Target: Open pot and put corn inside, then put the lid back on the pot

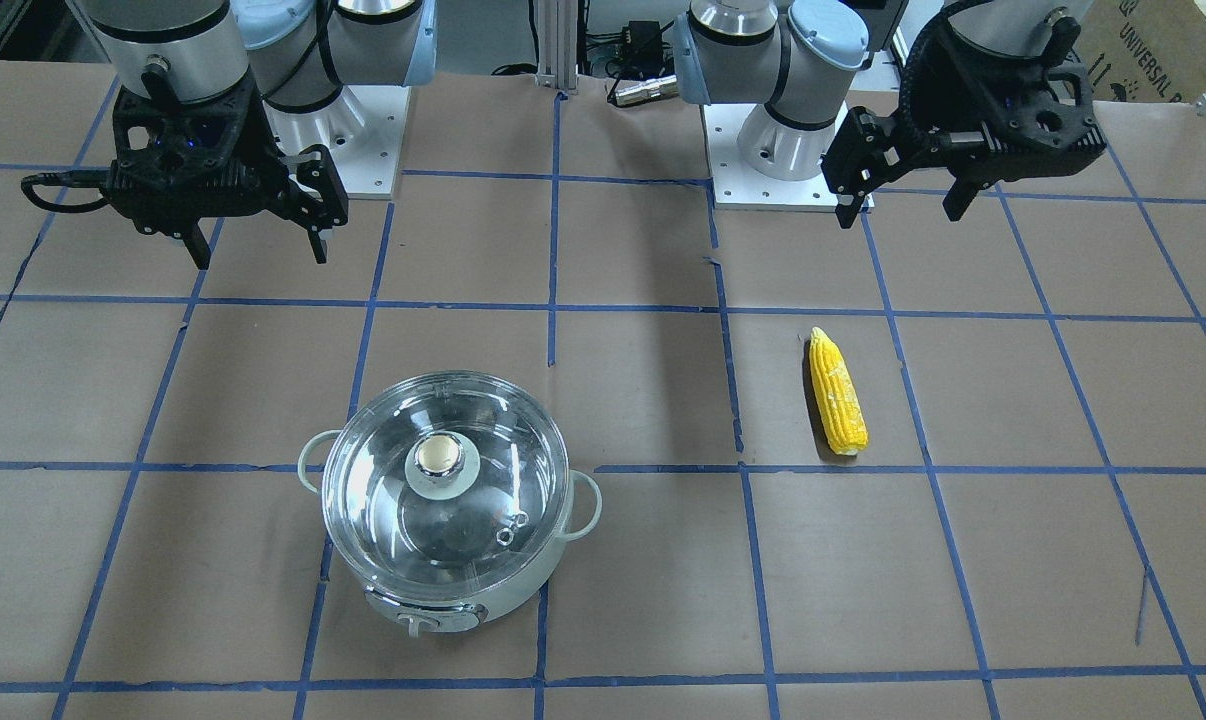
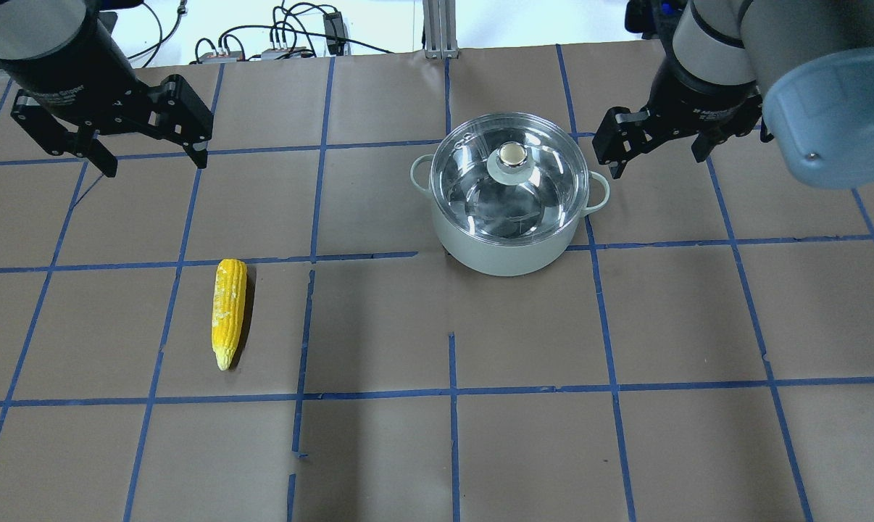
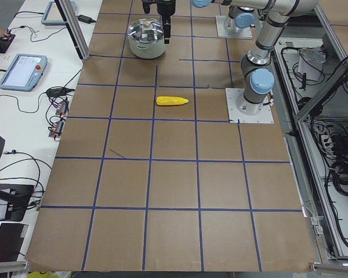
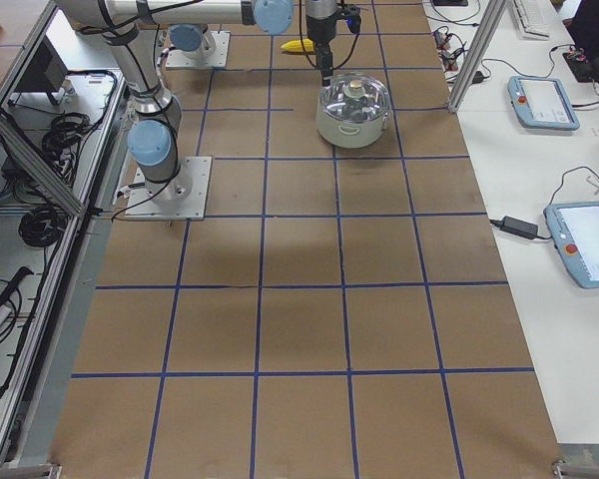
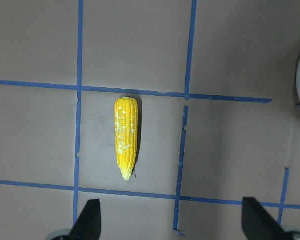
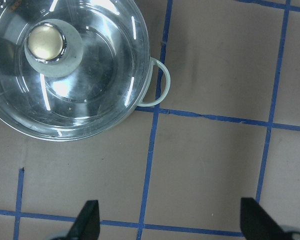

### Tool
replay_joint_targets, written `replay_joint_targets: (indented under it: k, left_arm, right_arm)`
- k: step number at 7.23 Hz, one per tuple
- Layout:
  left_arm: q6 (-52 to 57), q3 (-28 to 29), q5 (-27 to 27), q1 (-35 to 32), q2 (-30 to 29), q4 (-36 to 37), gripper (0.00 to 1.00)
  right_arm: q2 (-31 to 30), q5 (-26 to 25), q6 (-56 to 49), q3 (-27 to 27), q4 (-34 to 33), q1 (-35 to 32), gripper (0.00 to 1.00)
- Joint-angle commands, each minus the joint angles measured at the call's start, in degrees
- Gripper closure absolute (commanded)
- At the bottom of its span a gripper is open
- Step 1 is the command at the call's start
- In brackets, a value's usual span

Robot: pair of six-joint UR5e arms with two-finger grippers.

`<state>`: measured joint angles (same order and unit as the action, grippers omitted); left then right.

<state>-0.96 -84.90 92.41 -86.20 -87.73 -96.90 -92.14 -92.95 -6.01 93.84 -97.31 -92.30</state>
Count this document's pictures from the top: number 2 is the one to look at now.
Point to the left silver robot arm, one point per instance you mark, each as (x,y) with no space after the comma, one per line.
(56,32)

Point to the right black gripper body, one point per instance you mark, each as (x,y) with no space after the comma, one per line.
(698,94)

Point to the glass pot lid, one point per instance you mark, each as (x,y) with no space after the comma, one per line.
(509,179)

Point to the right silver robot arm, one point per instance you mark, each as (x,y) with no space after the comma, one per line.
(800,71)

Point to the grey usb hub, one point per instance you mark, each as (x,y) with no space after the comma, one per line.
(220,56)
(291,53)

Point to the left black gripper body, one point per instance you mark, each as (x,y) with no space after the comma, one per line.
(61,74)

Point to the yellow corn cob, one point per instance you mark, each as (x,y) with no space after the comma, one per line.
(228,310)

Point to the black power adapter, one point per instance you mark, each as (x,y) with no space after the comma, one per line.
(335,33)

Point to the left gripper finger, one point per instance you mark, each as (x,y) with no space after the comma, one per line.
(184,119)
(56,140)

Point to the pale green cooking pot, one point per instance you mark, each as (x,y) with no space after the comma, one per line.
(492,259)

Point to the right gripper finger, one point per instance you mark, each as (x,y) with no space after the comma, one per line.
(622,136)
(740,124)

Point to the aluminium frame post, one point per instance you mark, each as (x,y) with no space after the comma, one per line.
(440,29)

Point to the brown paper table cover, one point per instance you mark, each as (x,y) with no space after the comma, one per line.
(703,350)

